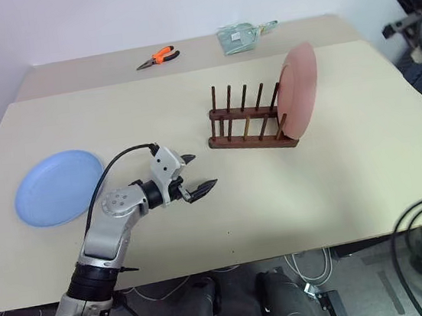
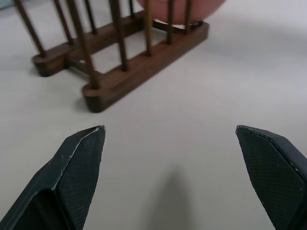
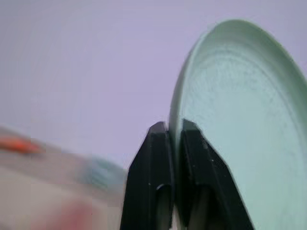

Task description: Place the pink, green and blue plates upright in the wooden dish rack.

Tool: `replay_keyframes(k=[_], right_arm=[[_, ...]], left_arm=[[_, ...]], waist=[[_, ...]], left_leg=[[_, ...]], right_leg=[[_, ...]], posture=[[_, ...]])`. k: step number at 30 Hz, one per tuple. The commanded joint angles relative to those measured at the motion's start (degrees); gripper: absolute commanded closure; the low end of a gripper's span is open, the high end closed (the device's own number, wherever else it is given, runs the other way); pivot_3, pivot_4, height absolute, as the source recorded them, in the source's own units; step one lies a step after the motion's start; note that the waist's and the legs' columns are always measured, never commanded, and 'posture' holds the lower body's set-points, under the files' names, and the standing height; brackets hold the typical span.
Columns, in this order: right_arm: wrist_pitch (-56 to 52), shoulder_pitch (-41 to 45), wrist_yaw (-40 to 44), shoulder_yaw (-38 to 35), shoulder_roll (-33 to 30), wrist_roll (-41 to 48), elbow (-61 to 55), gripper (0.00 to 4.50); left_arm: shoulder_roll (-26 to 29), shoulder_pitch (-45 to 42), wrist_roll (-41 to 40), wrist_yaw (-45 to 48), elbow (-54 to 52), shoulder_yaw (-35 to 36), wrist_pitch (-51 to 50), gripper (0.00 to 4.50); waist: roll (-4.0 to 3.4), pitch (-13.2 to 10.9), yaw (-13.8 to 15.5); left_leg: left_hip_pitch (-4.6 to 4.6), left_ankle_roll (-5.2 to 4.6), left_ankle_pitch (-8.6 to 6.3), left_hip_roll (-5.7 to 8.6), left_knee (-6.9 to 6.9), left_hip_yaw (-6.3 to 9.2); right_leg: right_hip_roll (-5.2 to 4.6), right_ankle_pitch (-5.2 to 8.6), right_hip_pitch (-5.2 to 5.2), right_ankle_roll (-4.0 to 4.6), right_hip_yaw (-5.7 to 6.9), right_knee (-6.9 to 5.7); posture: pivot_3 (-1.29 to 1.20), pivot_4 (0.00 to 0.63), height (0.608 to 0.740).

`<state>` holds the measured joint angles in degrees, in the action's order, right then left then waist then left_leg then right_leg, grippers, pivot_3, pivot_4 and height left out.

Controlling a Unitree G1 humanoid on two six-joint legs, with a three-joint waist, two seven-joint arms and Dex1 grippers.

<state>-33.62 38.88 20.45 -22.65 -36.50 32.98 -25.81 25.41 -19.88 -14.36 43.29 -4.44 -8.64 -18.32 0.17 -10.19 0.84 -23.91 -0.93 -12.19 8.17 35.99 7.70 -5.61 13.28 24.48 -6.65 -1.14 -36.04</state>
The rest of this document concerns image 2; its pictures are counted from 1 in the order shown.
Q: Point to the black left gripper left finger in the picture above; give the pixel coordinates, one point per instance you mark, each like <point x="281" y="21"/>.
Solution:
<point x="72" y="177"/>

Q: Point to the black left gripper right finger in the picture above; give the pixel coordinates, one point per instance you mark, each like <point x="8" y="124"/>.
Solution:
<point x="271" y="172"/>

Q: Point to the wooden dish rack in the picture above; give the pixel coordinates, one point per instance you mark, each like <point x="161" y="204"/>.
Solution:
<point x="120" y="55"/>

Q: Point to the pink plate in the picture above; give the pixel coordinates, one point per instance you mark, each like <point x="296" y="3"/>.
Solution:
<point x="177" y="10"/>

